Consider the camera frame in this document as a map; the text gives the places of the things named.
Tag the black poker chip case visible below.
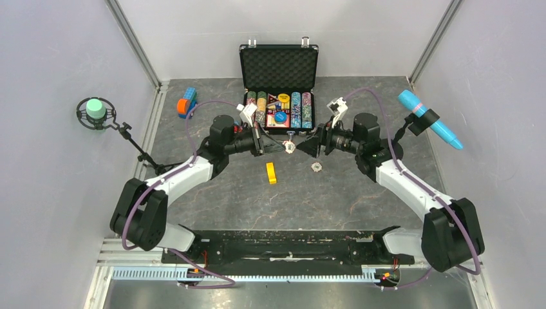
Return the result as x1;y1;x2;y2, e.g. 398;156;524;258
239;36;319;135

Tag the yellow dealer button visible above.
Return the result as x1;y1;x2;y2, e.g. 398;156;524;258
278;93;290;103

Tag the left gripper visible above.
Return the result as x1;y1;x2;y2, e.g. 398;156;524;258
225;122;285;157

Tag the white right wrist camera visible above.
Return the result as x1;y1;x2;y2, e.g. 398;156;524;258
326;97;348;127

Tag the blue small blind button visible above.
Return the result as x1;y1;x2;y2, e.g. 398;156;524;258
274;111;287;124

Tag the green microphone on stand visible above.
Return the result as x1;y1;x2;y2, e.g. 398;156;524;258
75;97;182;176

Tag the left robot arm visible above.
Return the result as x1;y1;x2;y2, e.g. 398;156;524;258
109;115;286;263

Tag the blue orange toy car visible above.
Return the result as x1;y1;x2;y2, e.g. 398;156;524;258
176;87;197;119

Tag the purple cable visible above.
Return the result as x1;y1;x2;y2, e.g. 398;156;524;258
343;87;482;291
121;100;240;290

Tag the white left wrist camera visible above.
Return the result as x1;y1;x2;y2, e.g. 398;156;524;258
236;103;258;127

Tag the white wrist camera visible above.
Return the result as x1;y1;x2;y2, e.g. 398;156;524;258
236;103;258;127
326;97;348;127

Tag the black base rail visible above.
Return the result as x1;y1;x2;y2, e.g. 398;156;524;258
185;230;415;276

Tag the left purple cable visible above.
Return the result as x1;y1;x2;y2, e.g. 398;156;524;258
121;100;240;290

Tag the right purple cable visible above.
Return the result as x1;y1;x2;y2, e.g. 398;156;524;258
343;87;482;291

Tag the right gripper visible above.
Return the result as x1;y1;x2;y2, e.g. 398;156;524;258
296;115;363;158

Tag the red 100 poker chip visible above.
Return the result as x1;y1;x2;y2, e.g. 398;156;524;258
311;162;323;173

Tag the yellow arch block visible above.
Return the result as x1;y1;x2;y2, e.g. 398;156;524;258
266;162;277;185

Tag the blue microphone on stand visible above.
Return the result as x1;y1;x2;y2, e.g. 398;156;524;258
392;90;464;150

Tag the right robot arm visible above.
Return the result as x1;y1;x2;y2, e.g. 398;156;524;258
296;113;485;272

